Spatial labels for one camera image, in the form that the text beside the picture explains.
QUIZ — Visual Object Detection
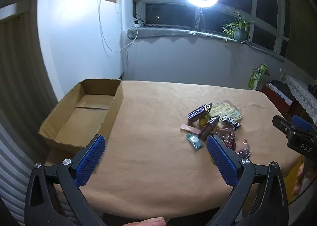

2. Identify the pink snack packet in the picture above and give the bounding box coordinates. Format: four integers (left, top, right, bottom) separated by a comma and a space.
180, 124, 202, 134

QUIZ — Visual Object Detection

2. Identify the black white patterned candy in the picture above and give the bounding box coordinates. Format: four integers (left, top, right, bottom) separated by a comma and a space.
221, 115, 241, 130

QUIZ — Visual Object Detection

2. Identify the white slatted panel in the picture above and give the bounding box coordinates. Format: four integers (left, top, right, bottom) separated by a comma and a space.
0, 6, 60, 216

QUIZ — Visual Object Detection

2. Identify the clear packet of red dates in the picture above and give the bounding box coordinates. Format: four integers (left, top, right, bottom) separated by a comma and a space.
218, 128, 238, 151
234, 138, 252, 158

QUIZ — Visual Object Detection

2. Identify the person's right hand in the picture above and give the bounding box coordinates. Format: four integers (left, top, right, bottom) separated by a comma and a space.
292, 163, 310, 195

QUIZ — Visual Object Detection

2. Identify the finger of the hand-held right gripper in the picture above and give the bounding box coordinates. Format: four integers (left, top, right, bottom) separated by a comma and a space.
272, 114, 298, 138
292, 114, 317, 133

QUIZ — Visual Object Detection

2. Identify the small dark chocolate bar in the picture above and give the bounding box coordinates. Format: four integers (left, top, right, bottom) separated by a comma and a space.
197, 114, 221, 141

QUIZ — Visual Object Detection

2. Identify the white lace cloth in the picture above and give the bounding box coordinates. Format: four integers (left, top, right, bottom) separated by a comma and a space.
282, 74, 317, 127

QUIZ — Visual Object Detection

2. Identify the yellow snack packet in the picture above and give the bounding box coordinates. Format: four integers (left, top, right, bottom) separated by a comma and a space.
196, 116, 223, 132

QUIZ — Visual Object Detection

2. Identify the white cable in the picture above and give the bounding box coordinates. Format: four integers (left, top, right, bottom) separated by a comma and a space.
98, 0, 139, 52

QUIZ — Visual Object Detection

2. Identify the green white candy packet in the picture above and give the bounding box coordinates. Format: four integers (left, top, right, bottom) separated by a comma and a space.
186, 133, 204, 152

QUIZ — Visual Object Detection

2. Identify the clear pale snack packet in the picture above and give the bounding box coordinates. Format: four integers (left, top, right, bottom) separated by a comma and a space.
210, 100, 237, 117

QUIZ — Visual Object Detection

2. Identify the brown cardboard box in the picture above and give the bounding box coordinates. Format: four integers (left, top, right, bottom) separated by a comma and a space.
38, 79, 124, 156

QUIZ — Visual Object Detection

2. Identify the person's left hand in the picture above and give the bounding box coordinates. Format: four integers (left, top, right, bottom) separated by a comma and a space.
124, 217, 167, 226

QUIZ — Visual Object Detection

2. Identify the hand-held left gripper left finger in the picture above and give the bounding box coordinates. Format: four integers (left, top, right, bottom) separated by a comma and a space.
24, 134, 106, 226

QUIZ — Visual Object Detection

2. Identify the green printed bag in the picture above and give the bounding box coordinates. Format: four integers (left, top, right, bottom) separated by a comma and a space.
248, 63, 268, 90

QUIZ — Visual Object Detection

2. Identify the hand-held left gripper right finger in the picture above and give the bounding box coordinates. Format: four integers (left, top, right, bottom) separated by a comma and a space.
207, 134, 289, 226

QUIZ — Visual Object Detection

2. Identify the large dark blue chocolate bar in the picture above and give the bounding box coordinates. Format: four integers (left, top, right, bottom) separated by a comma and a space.
187, 102, 214, 124

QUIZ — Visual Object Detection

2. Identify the potted spider plant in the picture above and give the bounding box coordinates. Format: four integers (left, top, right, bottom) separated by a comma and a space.
222, 7, 257, 42

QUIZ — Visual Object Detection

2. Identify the white cabinet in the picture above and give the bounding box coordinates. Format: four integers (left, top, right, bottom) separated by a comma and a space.
37, 0, 124, 103

